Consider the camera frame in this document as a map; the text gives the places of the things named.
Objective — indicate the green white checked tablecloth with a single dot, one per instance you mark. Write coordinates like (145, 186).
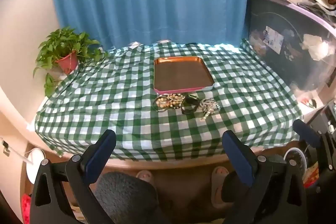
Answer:
(105, 98)

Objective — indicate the green black watch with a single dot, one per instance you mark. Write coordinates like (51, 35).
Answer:
(189, 106)

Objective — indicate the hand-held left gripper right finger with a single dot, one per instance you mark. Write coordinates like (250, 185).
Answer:
(237, 154)

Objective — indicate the red patterned cloth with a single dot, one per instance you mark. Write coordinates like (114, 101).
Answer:
(311, 174)

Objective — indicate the potted green plant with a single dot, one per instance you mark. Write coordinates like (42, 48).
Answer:
(67, 56)

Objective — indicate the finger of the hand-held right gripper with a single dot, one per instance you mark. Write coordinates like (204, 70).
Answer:
(307, 132)

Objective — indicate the white bowl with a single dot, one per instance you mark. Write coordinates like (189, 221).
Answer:
(296, 159)

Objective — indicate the copper metal tray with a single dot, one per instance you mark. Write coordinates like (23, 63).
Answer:
(181, 75)

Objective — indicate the beige slipper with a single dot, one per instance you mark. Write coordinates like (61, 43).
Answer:
(144, 176)
(218, 179)

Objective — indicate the person's grey trouser leg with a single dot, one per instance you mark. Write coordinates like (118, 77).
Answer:
(123, 197)
(233, 189)

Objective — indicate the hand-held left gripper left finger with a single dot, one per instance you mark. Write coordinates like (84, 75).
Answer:
(101, 151)

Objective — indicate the white round object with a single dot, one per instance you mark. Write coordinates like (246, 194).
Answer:
(35, 165)

